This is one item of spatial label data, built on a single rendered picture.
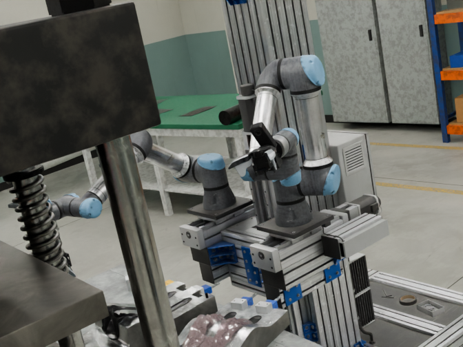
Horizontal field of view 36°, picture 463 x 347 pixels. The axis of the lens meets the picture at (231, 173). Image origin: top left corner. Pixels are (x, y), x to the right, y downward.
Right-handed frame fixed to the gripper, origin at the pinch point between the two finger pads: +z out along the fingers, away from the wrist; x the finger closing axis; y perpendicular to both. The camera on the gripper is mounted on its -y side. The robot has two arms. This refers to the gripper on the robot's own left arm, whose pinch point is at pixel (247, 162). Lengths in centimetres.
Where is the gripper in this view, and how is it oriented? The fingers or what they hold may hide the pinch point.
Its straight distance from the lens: 220.9
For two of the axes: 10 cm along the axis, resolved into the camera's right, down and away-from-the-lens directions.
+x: -8.5, 1.8, 4.9
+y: 3.1, 9.3, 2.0
